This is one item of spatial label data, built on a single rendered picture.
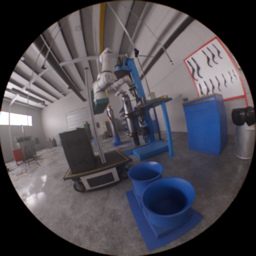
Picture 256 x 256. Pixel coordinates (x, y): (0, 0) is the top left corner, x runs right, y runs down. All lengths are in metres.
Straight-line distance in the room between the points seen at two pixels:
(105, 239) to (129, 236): 0.18
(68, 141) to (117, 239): 1.07
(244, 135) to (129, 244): 1.60
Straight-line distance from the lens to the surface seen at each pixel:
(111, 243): 0.84
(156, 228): 0.65
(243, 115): 1.42
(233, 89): 2.56
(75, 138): 1.07
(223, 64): 2.69
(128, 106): 2.23
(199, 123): 1.63
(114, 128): 3.44
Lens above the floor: 0.77
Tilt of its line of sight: 3 degrees down
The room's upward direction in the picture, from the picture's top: 13 degrees counter-clockwise
